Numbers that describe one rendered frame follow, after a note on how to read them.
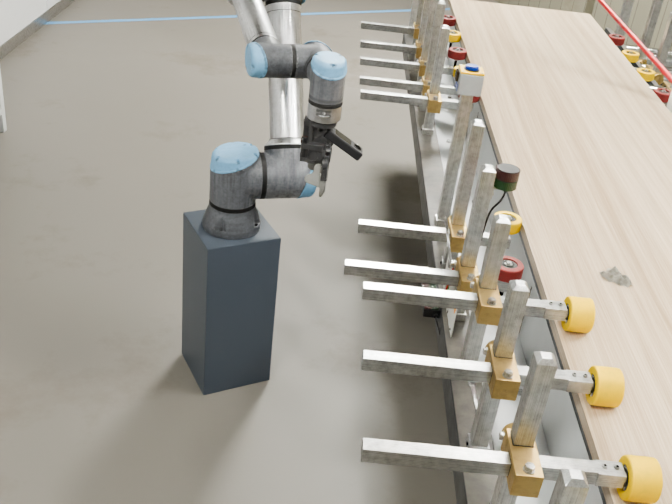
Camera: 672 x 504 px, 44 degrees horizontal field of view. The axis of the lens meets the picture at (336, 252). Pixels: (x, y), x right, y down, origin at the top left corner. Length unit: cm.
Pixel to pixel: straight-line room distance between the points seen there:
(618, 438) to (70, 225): 283
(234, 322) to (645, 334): 138
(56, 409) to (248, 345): 67
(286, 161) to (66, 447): 114
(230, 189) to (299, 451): 88
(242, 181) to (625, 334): 124
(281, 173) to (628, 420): 135
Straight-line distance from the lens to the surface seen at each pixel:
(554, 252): 231
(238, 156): 263
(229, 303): 280
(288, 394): 304
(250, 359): 299
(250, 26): 241
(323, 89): 218
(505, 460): 154
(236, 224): 270
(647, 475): 160
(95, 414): 297
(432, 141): 333
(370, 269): 215
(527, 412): 151
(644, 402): 188
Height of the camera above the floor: 200
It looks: 31 degrees down
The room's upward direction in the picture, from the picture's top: 7 degrees clockwise
